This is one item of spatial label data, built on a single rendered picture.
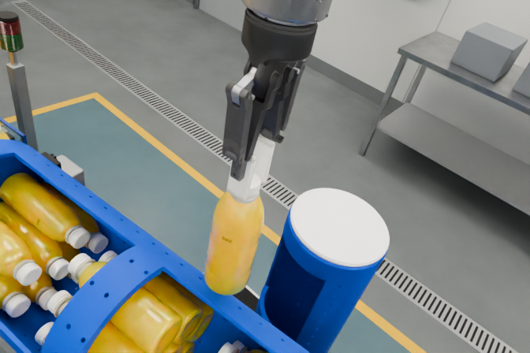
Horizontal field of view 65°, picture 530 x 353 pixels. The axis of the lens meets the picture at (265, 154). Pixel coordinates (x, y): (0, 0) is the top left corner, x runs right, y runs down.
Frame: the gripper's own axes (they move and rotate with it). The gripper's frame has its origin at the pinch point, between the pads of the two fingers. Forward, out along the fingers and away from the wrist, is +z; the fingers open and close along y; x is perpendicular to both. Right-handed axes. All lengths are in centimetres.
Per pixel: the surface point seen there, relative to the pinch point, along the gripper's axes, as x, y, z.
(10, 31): 99, 26, 22
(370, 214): -11, 57, 44
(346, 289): -15, 38, 54
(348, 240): -10, 44, 44
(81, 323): 12.8, -18.0, 26.9
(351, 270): -14, 37, 46
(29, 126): 101, 27, 58
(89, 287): 15.6, -14.2, 24.8
